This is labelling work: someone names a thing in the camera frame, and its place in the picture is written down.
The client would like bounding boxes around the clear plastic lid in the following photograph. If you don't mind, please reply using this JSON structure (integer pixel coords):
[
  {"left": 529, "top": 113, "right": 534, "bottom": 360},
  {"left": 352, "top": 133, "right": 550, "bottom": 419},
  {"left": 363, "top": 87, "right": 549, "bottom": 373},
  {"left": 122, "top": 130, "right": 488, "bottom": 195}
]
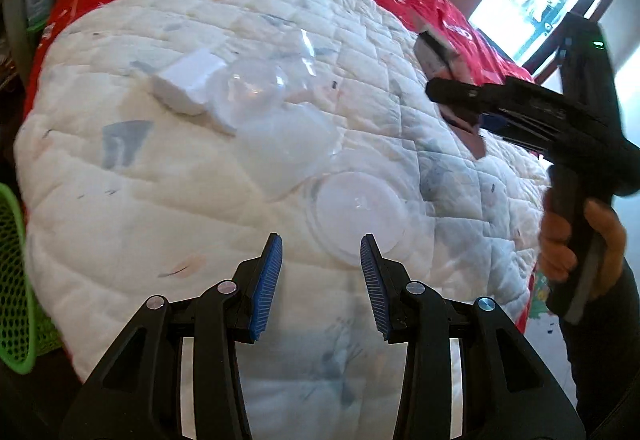
[{"left": 306, "top": 171, "right": 411, "bottom": 267}]

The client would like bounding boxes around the clear plastic cup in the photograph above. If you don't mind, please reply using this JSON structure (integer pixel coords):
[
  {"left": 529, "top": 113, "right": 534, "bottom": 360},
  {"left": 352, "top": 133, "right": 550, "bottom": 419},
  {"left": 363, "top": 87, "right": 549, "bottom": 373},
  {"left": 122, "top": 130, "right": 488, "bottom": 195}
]
[{"left": 205, "top": 58, "right": 288, "bottom": 134}]

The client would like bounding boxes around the white styrofoam block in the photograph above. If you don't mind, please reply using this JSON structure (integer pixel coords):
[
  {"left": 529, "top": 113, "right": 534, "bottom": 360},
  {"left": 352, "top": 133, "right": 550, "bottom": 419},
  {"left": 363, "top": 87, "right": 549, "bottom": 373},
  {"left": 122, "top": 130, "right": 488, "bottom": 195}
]
[{"left": 151, "top": 48, "right": 226, "bottom": 116}]

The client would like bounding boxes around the red white snack packet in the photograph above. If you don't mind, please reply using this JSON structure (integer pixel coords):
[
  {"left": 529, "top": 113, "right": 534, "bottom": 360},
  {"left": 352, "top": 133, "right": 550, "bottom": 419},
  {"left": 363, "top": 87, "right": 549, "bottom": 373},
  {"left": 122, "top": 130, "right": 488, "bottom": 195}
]
[{"left": 413, "top": 24, "right": 486, "bottom": 159}]

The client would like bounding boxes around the green plastic mesh trash basket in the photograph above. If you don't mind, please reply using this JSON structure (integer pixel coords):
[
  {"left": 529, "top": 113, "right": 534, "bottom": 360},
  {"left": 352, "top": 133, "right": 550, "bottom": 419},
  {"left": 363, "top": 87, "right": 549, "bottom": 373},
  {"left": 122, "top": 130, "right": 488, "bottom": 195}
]
[{"left": 0, "top": 184, "right": 62, "bottom": 375}]

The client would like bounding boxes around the person right hand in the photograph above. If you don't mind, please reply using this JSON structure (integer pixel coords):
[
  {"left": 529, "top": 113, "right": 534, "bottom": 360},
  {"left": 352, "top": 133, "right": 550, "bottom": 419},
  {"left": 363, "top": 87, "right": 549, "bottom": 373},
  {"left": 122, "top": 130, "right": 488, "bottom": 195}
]
[{"left": 537, "top": 188, "right": 629, "bottom": 300}]

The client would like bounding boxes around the white quilted blanket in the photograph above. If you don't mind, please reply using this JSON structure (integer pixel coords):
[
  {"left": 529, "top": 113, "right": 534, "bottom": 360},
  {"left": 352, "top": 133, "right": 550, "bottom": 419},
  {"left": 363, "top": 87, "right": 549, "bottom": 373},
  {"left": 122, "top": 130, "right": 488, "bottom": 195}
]
[{"left": 15, "top": 0, "right": 548, "bottom": 439}]

